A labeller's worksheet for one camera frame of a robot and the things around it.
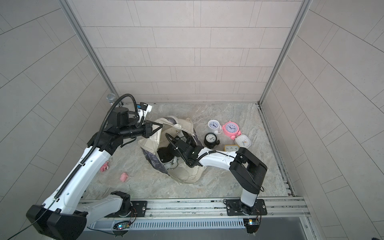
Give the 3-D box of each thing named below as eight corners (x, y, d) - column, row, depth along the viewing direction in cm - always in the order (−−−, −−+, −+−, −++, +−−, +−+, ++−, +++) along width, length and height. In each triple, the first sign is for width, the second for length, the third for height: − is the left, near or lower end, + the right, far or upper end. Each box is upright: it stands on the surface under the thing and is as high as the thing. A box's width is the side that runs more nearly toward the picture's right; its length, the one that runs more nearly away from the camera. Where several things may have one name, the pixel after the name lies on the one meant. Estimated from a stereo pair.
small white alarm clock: (241, 150, 93) (243, 148, 91) (234, 139, 98) (235, 136, 96) (250, 147, 95) (252, 144, 92) (243, 135, 100) (244, 133, 98)
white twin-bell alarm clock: (212, 136, 100) (213, 133, 97) (205, 124, 106) (205, 121, 104) (223, 132, 102) (223, 129, 99) (215, 120, 108) (216, 117, 106)
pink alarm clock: (232, 141, 98) (233, 138, 95) (220, 129, 103) (220, 126, 101) (242, 132, 102) (244, 129, 99) (230, 122, 108) (231, 119, 105)
